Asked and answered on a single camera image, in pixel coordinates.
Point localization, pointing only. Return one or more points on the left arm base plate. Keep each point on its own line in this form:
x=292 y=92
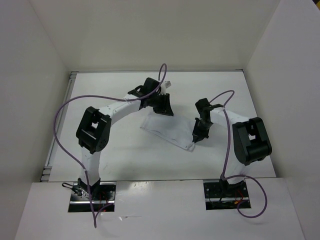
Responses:
x=103 y=198

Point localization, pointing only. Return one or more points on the aluminium table frame rail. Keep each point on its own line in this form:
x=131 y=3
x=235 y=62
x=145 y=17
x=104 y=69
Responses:
x=46 y=172

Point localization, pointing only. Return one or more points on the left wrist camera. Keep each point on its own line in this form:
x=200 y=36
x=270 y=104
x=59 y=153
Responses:
x=151 y=88

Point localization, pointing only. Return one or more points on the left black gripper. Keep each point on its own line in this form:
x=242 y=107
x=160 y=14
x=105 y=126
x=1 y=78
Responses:
x=165 y=108

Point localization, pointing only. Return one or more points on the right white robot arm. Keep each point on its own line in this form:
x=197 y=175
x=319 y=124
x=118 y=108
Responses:
x=247 y=142

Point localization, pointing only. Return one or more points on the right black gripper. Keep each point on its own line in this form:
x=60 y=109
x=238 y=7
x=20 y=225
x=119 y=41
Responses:
x=199 y=136

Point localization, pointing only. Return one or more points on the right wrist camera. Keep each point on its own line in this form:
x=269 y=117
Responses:
x=204 y=105

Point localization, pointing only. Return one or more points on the white skirt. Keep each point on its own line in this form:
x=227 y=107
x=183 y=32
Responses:
x=176 y=129

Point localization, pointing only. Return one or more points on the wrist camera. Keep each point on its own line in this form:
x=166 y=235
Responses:
x=204 y=105
x=151 y=88

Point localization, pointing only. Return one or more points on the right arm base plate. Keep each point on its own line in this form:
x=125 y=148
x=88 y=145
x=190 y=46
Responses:
x=219 y=195

